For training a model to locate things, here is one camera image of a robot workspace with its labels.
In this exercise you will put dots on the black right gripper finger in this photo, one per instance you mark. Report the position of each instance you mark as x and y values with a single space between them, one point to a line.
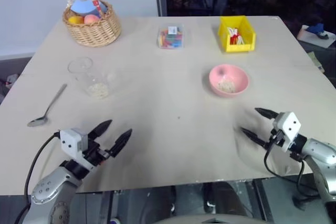
253 136
265 113

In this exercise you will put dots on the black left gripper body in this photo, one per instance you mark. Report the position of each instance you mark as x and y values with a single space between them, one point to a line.
95 153

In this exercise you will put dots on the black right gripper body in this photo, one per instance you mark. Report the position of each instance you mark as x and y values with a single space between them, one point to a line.
276 140

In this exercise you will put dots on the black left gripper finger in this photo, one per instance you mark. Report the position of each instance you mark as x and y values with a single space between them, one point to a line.
101 128
121 142

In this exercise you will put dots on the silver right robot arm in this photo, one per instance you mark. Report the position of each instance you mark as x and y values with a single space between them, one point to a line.
319 161

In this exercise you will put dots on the pale food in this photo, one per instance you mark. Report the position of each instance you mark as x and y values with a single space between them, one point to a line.
226 86

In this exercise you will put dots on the clear glass cup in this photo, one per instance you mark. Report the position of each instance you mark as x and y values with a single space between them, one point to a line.
89 78

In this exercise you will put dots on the pink bowl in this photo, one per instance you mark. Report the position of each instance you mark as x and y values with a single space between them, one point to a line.
228 79

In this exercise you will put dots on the silver metal spoon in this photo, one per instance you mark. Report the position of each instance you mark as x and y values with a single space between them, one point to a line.
46 108

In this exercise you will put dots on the yellow plastic bin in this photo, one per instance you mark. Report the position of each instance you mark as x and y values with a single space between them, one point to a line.
236 33

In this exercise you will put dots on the woven wicker basket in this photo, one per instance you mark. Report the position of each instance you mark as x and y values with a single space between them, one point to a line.
92 28

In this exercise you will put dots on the orange toy peach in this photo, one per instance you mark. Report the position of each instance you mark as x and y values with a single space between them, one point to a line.
91 19

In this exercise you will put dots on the yellow toy fruit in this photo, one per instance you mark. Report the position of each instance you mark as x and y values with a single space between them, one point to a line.
75 20

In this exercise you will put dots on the clear box of coloured blocks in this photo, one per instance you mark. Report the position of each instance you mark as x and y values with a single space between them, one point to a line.
171 36

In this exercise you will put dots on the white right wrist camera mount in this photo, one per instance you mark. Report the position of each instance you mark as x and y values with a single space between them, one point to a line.
288 127

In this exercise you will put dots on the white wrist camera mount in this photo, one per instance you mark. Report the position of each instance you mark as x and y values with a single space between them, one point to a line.
70 142
288 127

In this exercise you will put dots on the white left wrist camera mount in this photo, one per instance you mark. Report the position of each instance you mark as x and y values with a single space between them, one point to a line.
70 142

